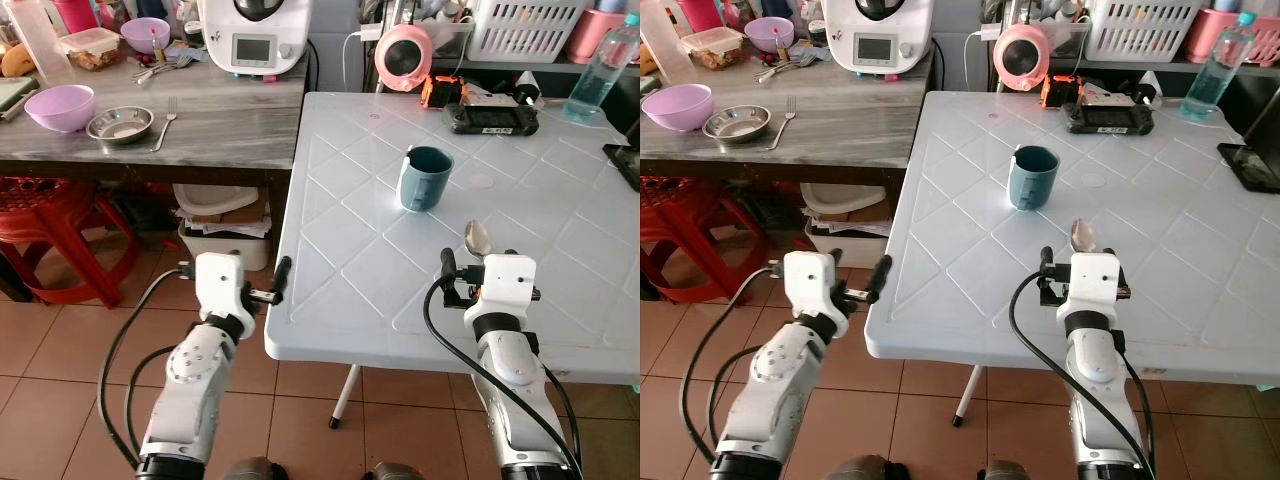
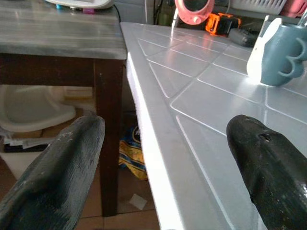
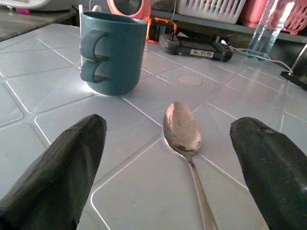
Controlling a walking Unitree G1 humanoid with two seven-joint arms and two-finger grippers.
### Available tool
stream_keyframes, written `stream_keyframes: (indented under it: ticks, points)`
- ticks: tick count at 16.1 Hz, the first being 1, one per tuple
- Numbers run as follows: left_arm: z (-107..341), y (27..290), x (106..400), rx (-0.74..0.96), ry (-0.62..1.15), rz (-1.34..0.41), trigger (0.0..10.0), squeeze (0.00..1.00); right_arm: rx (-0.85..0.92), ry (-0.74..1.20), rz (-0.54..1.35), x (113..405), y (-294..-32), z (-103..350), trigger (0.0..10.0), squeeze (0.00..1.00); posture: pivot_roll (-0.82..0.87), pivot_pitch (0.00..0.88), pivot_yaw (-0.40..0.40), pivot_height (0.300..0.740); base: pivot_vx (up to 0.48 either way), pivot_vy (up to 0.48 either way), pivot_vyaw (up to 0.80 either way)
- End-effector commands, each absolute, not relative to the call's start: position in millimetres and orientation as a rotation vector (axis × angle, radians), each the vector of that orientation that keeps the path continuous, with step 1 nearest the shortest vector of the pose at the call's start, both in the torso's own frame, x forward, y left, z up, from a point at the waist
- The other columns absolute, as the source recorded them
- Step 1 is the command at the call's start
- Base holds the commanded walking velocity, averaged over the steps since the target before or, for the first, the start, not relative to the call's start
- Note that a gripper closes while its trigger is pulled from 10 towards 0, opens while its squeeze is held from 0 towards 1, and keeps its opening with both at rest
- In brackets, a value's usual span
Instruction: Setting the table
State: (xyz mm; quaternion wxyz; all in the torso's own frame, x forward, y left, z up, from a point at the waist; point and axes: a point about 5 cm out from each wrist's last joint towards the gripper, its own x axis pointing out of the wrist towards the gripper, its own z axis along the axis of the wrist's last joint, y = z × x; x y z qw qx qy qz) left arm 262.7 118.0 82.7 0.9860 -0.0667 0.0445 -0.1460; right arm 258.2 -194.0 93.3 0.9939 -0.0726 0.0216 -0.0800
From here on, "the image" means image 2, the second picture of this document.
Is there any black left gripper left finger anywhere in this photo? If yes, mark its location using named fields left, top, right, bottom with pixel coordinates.
left=0, top=114, right=106, bottom=230

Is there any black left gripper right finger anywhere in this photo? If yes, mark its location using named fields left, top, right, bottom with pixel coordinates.
left=226, top=114, right=307, bottom=230

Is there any black white flat box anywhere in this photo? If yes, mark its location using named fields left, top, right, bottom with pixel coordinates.
left=3, top=136, right=51, bottom=153

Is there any yellow blue printed bag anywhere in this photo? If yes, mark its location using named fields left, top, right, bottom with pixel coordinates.
left=118, top=126, right=148, bottom=181

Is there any dark wooden table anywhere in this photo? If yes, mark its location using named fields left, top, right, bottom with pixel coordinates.
left=0, top=0, right=128, bottom=218

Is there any white paper scrap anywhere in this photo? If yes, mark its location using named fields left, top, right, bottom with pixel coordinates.
left=129, top=193, right=148, bottom=211

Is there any cream stacked box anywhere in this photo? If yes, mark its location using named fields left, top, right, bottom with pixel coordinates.
left=64, top=87, right=94, bottom=100

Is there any white plastic folding table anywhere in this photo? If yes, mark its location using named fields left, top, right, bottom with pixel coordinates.
left=119, top=21, right=307, bottom=230

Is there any teal ceramic mug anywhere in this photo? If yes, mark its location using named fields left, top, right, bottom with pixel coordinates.
left=260, top=23, right=307, bottom=87

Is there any black flat case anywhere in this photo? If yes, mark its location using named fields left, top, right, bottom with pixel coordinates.
left=227, top=28, right=261, bottom=48

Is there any clear drinking glass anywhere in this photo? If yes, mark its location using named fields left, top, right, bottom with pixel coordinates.
left=296, top=9, right=307, bottom=27

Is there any orange black power tool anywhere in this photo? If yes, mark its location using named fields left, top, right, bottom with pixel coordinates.
left=205, top=13, right=242, bottom=37

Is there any pink cloth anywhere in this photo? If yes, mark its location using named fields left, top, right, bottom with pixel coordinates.
left=280, top=0, right=307, bottom=19

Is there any white slatted basket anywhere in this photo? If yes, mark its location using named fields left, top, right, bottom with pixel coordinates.
left=231, top=0, right=287, bottom=15

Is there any pink round mirror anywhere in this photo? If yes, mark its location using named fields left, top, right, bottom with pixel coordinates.
left=174, top=0, right=215, bottom=24

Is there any white kitchen appliance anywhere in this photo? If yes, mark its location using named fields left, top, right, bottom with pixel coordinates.
left=44, top=0, right=115, bottom=10

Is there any black cable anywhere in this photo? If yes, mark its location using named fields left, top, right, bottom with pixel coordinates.
left=113, top=4, right=122, bottom=23

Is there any white cable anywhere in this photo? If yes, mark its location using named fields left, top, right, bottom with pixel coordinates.
left=171, top=8, right=179, bottom=34

